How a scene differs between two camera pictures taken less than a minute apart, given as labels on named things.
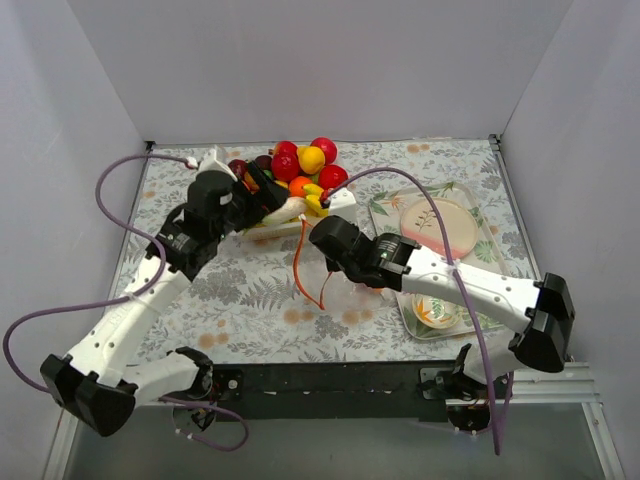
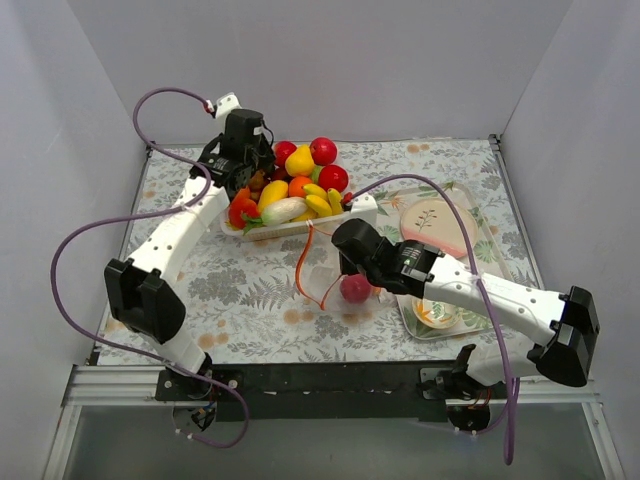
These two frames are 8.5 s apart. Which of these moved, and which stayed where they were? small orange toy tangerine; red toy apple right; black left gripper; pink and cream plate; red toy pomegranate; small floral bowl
Moved: black left gripper; red toy pomegranate
Stayed: pink and cream plate; small floral bowl; small orange toy tangerine; red toy apple right
